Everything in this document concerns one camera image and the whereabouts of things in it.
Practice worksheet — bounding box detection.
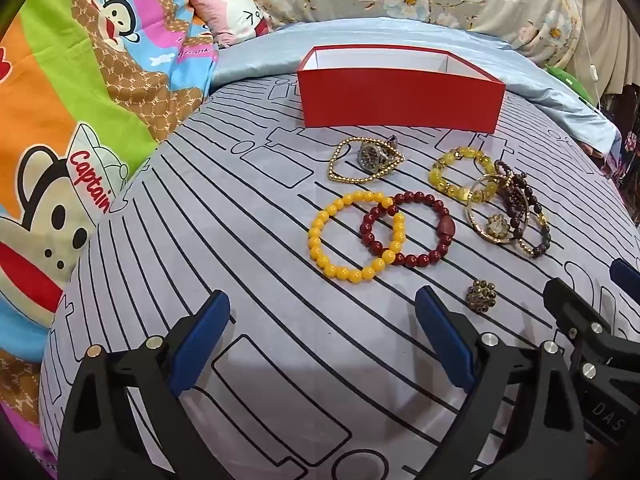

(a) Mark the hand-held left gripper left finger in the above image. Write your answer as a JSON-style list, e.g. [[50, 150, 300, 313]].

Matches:
[[57, 289, 232, 480]]

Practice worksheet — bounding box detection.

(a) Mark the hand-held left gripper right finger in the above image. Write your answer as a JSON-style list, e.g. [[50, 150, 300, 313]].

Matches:
[[415, 285, 587, 480]]

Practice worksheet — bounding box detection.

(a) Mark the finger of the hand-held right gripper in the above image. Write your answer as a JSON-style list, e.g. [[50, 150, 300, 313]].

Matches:
[[542, 277, 640, 361], [609, 257, 640, 293]]

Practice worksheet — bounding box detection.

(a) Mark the black and gold bead bracelet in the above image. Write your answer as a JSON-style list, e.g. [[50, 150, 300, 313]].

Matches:
[[515, 210, 554, 260]]

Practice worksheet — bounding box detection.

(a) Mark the dark red bead bracelet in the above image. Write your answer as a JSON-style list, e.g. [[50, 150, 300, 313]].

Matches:
[[360, 191, 457, 269]]

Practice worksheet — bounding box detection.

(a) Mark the opaque yellow bead bracelet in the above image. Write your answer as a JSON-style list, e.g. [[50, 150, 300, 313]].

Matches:
[[308, 191, 407, 282]]

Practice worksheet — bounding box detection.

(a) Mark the translucent yellow bead bracelet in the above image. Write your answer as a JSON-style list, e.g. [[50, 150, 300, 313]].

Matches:
[[429, 145, 497, 204]]

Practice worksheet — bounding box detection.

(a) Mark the red cardboard box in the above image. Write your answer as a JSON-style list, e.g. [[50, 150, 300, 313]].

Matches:
[[296, 46, 507, 134]]

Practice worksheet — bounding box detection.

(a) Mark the round bronze flower brooch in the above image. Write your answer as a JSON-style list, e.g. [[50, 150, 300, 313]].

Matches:
[[466, 280, 499, 315]]

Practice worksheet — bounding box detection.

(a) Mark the gold bangle with flower charm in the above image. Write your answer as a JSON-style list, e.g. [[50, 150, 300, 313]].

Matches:
[[466, 172, 532, 245]]

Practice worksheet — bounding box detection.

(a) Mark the grey black-lined bed sheet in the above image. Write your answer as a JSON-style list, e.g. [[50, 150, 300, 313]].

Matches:
[[40, 72, 640, 480]]

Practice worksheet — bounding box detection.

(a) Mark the light blue quilt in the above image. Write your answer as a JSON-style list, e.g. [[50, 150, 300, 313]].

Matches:
[[210, 16, 622, 157]]

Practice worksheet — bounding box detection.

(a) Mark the beige curtain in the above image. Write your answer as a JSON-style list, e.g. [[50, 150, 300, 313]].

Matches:
[[580, 0, 640, 97]]

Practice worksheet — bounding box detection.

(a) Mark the colourful cartoon monkey blanket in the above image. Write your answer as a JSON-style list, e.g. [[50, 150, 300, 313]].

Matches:
[[0, 0, 222, 480]]

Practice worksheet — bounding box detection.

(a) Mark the pink rabbit pillow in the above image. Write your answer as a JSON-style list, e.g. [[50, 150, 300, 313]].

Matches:
[[187, 0, 273, 49]]

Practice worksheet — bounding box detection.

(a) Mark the dark purple bead bracelet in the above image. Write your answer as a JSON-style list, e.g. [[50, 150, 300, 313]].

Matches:
[[494, 159, 533, 241]]

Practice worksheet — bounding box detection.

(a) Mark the white cable with switch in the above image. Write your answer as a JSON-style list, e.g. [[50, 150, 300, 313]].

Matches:
[[575, 0, 602, 107]]

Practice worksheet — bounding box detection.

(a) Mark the gold heart-shaped bead bracelet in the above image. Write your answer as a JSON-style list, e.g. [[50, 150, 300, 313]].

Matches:
[[327, 136, 406, 184]]

